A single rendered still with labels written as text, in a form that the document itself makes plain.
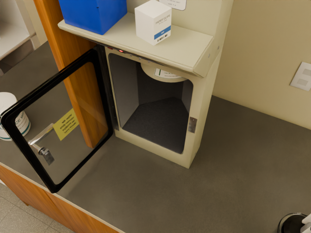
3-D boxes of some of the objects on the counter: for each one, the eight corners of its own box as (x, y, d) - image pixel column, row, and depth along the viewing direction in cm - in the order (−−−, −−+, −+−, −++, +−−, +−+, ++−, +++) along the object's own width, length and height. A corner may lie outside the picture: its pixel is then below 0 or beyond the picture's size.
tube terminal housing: (145, 96, 123) (134, -130, 63) (212, 122, 113) (275, -116, 54) (115, 136, 109) (65, -107, 49) (189, 169, 99) (239, -81, 40)
